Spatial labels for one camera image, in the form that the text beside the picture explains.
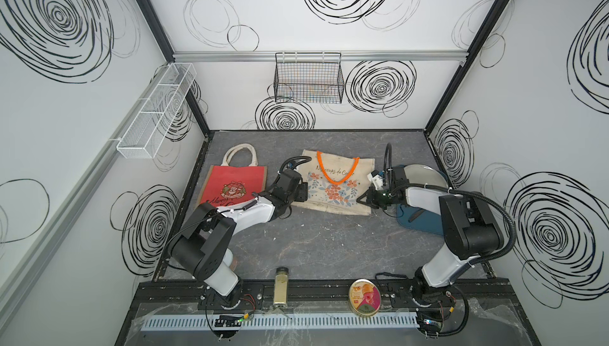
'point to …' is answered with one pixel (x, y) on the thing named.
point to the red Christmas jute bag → (228, 185)
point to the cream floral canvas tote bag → (335, 182)
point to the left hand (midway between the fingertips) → (300, 185)
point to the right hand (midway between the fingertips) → (359, 201)
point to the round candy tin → (365, 297)
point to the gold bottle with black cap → (281, 287)
